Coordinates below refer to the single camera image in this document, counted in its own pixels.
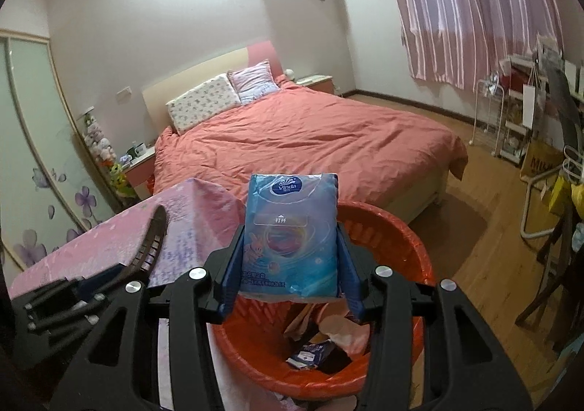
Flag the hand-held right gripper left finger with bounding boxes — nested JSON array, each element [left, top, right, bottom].
[[48, 224, 247, 411]]

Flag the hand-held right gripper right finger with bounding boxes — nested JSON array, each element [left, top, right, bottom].
[[335, 222, 534, 411]]

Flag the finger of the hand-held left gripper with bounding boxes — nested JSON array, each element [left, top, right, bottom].
[[122, 205, 169, 284]]

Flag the orange plastic basket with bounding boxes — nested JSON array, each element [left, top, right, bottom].
[[207, 202, 434, 400]]

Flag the blue tissue packet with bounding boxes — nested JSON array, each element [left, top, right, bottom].
[[239, 172, 341, 304]]

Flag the black dotted cloth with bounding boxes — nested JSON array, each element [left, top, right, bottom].
[[319, 347, 354, 373]]

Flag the blue white wrapper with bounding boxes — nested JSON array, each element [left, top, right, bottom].
[[285, 340, 338, 370]]

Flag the pink floral tablecloth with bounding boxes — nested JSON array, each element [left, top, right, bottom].
[[9, 178, 247, 411]]

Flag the pink nightstand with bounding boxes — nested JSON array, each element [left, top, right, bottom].
[[296, 74, 336, 95], [123, 149, 158, 202]]

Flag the yellow green plush toy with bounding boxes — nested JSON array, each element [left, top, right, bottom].
[[107, 162, 138, 198]]

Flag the hanging plush toys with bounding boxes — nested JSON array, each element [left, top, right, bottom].
[[82, 112, 117, 165]]

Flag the bed with salmon duvet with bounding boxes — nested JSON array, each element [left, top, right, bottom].
[[153, 87, 470, 220]]

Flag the white floral pillow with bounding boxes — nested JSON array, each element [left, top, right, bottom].
[[165, 73, 242, 134]]

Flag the flower-print sliding wardrobe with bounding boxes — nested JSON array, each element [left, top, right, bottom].
[[0, 30, 119, 275]]

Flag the beige and pink headboard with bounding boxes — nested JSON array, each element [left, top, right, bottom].
[[141, 41, 280, 129]]

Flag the pink striped pillow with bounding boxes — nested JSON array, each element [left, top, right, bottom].
[[227, 59, 280, 105]]

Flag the white shelf cart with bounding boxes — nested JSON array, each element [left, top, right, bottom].
[[499, 73, 548, 165]]

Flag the dark wooden chair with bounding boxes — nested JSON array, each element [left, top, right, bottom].
[[515, 192, 584, 352]]

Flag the yellow bag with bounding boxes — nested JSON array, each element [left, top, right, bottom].
[[547, 174, 584, 215]]

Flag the white paper bag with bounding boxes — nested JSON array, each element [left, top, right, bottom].
[[520, 85, 546, 129]]

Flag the pink striped curtain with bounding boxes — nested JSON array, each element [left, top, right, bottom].
[[376, 0, 566, 90]]

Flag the white tube frame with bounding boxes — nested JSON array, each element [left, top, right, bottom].
[[520, 176, 571, 241]]

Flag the white wire rack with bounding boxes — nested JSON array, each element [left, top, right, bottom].
[[470, 73, 507, 156]]

